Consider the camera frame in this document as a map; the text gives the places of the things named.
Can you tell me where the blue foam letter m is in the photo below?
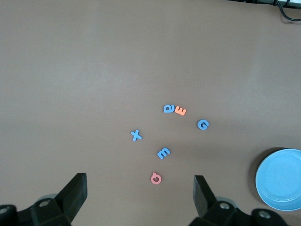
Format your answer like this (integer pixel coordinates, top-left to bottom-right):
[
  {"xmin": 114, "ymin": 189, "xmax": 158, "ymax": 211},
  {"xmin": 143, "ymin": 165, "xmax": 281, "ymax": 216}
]
[{"xmin": 156, "ymin": 147, "xmax": 171, "ymax": 160}]

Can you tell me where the blue plate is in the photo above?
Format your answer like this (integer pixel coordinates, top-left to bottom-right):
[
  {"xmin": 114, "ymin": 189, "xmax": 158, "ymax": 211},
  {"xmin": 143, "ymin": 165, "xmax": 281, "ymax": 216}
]
[{"xmin": 255, "ymin": 148, "xmax": 301, "ymax": 211}]

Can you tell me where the pink foam letter Q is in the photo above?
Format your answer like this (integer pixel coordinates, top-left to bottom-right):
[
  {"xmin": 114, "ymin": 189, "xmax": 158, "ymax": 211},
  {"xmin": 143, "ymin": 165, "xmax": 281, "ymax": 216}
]
[{"xmin": 150, "ymin": 172, "xmax": 163, "ymax": 185}]

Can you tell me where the blue foam letter G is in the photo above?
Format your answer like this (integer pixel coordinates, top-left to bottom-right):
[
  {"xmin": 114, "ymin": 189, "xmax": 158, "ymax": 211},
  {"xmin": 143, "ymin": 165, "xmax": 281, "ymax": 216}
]
[{"xmin": 196, "ymin": 119, "xmax": 210, "ymax": 130}]

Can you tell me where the white table frame rail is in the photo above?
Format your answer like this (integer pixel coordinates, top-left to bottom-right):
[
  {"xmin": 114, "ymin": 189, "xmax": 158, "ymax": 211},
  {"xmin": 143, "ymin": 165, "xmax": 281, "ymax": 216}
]
[{"xmin": 255, "ymin": 0, "xmax": 301, "ymax": 7}]

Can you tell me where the brown table mat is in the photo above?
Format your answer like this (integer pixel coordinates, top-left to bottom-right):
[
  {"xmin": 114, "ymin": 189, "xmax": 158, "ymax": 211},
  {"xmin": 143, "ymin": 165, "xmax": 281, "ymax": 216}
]
[{"xmin": 0, "ymin": 0, "xmax": 301, "ymax": 226}]

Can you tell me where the blue foam letter x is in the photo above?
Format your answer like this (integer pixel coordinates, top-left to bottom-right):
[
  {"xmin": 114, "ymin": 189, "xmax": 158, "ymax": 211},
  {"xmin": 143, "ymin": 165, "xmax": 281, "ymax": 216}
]
[{"xmin": 130, "ymin": 129, "xmax": 143, "ymax": 142}]

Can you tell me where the black looped cable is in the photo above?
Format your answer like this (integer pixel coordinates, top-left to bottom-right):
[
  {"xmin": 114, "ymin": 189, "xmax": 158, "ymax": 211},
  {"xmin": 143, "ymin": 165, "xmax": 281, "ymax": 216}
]
[{"xmin": 274, "ymin": 0, "xmax": 301, "ymax": 22}]

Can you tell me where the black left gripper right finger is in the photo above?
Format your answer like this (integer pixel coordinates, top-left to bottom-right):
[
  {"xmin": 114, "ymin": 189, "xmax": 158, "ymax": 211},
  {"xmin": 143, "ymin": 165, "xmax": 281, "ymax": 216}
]
[{"xmin": 188, "ymin": 175, "xmax": 290, "ymax": 226}]

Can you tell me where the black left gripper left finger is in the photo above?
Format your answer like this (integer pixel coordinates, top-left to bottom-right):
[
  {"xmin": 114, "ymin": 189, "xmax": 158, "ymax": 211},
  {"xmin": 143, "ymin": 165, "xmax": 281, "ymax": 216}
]
[{"xmin": 0, "ymin": 173, "xmax": 88, "ymax": 226}]

